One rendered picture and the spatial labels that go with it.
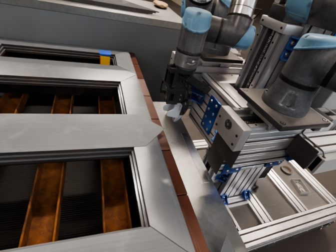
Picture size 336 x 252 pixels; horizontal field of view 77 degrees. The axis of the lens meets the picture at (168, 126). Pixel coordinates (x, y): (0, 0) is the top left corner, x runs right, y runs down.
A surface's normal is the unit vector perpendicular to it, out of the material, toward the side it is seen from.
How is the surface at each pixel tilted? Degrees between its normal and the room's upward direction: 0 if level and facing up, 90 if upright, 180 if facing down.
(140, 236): 0
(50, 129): 0
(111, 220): 0
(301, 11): 121
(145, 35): 90
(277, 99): 72
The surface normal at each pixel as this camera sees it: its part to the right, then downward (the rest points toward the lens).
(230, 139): -0.92, 0.06
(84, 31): 0.26, 0.63
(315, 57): -0.61, 0.29
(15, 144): 0.20, -0.77
